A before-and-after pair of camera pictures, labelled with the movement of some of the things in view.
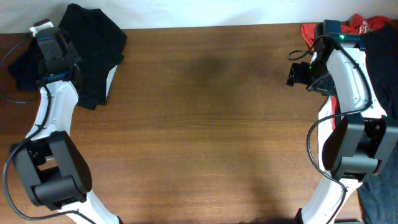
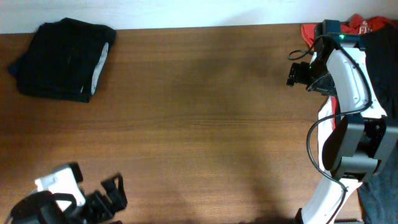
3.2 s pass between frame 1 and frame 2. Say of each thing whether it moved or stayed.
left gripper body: moved
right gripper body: stayed
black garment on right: stayed
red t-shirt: stayed
